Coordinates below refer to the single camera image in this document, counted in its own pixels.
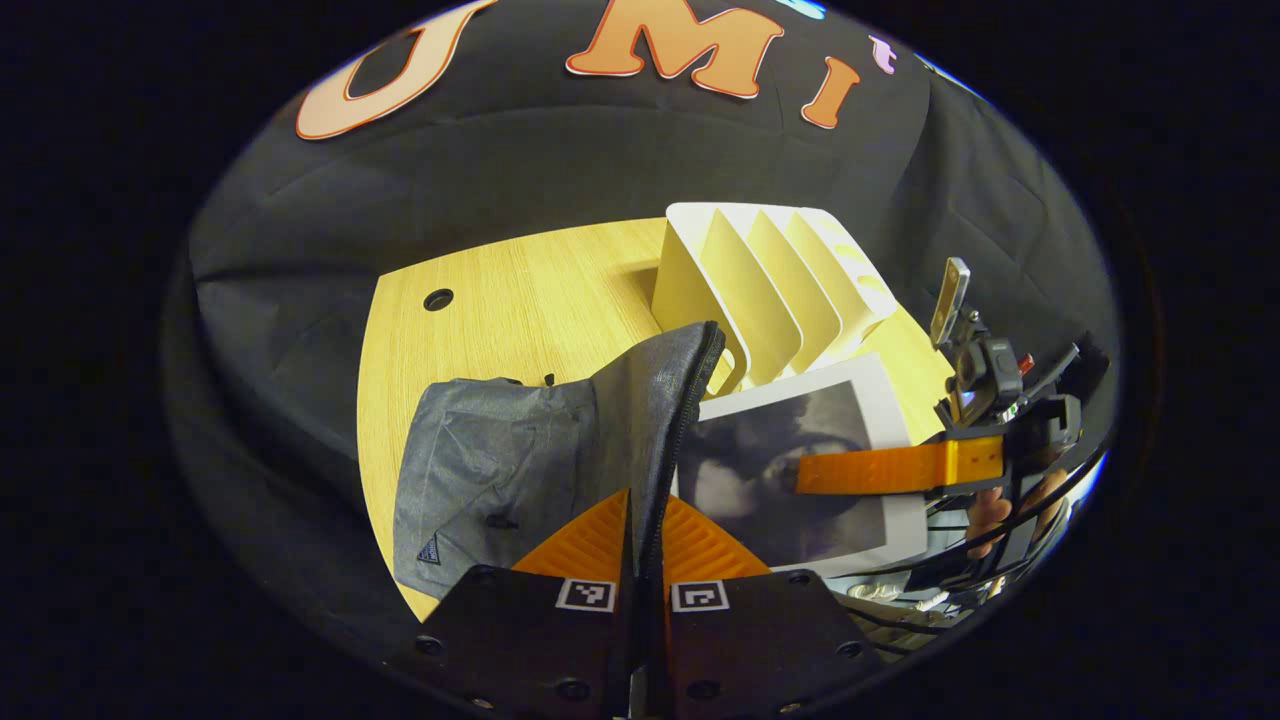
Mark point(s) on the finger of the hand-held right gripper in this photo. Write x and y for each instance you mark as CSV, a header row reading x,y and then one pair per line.
x,y
880,468

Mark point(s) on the white bookshelf rack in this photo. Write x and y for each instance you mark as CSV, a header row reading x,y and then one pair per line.
x,y
770,300

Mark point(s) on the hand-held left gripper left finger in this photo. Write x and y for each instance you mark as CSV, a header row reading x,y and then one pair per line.
x,y
520,640

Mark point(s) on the grey schoolbag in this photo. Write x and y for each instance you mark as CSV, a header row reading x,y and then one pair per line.
x,y
500,460

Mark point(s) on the thick book with grey cover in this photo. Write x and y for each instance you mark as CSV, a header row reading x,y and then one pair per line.
x,y
760,470

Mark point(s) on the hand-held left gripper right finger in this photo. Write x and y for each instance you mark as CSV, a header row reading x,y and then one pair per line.
x,y
760,640

